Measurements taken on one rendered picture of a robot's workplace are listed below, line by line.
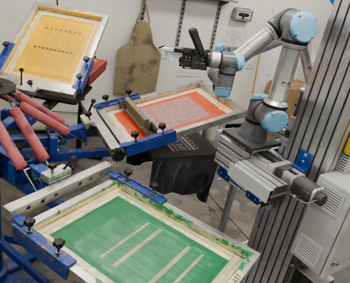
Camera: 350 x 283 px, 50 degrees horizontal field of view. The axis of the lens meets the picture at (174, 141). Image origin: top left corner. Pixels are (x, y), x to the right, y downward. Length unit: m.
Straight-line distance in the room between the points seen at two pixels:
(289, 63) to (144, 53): 2.80
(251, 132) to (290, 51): 0.45
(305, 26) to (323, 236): 0.96
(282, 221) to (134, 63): 2.77
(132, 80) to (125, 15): 0.71
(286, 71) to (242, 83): 3.53
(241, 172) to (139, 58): 2.77
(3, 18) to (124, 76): 1.33
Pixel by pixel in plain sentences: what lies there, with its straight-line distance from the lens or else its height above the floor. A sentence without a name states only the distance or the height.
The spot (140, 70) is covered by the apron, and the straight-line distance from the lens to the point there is 4.36.
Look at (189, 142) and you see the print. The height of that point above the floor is 0.95.
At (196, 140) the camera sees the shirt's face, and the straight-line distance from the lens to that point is 2.54.
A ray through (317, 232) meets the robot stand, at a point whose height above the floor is 0.96.
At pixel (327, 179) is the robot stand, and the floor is 1.23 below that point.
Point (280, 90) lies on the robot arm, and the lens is 1.73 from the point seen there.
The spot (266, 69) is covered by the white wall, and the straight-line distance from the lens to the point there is 5.40.
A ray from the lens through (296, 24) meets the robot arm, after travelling 1.65.
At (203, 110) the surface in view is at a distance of 2.38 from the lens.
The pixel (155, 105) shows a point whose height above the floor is 1.13.
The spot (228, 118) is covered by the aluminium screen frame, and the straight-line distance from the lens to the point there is 2.23.
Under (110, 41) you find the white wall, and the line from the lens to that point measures 4.23.
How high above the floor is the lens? 1.97
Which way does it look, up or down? 25 degrees down
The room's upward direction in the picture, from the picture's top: 11 degrees clockwise
